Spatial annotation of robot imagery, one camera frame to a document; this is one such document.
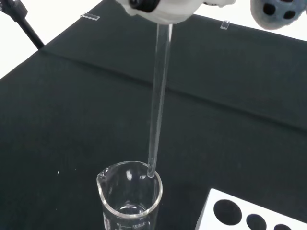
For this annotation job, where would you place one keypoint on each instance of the black bench cloth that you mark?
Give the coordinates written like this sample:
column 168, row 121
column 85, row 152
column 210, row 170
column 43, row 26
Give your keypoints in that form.
column 72, row 107

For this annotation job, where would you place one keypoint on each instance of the black tripod leg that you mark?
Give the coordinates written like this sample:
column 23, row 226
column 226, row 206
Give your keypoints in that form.
column 28, row 28

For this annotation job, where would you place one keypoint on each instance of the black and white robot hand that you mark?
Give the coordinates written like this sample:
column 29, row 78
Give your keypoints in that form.
column 168, row 10

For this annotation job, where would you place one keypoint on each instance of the clear glass graduated beaker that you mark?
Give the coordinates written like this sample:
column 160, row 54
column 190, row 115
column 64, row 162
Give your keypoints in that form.
column 132, row 222

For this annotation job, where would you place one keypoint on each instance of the white test tube rack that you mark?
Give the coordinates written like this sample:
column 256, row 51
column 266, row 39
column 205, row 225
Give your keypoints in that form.
column 206, row 215

